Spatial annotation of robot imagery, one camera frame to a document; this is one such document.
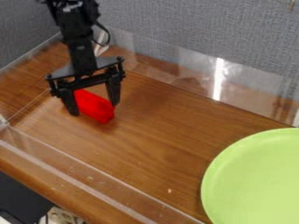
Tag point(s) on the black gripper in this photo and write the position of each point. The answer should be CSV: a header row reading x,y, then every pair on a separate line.
x,y
85,71

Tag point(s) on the red plastic block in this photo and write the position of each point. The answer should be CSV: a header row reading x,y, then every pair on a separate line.
x,y
93,106

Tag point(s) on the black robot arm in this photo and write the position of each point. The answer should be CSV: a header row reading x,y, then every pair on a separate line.
x,y
76,17

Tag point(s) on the green plate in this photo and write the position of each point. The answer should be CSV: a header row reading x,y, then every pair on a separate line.
x,y
249,186

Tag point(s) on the black box under table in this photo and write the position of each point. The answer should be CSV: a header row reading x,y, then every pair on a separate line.
x,y
20,201

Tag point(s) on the white power strip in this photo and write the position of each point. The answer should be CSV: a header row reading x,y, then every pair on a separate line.
x,y
60,216

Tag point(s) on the clear acrylic barrier wall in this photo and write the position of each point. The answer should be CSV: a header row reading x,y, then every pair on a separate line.
x,y
132,171

